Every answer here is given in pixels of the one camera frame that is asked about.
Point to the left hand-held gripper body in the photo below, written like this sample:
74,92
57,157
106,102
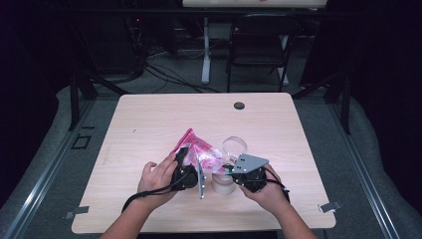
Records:
185,177

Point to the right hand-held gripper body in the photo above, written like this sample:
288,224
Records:
250,177

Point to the pink printed plastic bag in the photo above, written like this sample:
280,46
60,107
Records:
199,149

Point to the person's right hand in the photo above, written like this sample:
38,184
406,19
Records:
270,195

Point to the person's left hand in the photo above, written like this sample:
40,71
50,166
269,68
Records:
156,186

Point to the dark round table grommet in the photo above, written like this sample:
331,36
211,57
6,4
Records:
239,106

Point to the grey tape piece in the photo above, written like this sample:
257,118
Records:
78,211
330,206

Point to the black folding chair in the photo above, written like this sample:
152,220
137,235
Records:
258,49

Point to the black metal stand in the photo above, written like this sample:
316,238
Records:
74,99
346,103

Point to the white background desk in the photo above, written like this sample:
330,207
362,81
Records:
252,3

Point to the aluminium floor rail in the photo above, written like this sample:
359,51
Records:
361,172
43,176

